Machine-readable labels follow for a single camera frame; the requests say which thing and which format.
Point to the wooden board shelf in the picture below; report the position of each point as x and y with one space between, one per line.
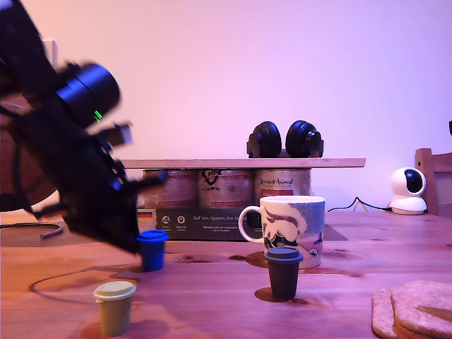
247 162

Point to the white round security camera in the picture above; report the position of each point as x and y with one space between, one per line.
406 203

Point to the pale yellow coffee capsule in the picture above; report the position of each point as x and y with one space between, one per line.
114 310

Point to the blue coffee capsule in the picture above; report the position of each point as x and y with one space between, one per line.
152 256

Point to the dark cardboard can tray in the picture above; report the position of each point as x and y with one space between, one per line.
212 226

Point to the brown cork globe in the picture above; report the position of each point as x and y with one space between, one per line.
33 182

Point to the metal can red text label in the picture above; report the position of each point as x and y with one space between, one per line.
176 192

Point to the white illustrated ceramic mug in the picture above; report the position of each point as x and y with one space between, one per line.
296 226

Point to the black headphones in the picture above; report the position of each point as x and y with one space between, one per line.
268 141

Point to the metal can script brand label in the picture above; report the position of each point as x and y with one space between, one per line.
282 183

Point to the round cork coaster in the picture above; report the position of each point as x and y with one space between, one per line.
408 332
381 314
423 300

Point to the dark grey coffee capsule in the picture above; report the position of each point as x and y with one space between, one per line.
283 279

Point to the white wall light switch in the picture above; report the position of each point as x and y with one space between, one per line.
50 53

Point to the grey metal globe stand tube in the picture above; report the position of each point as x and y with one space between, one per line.
53 232

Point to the metal can black logo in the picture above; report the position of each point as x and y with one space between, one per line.
226 194

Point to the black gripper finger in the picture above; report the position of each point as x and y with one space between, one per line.
113 222

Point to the wooden chair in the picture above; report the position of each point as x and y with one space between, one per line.
439 183

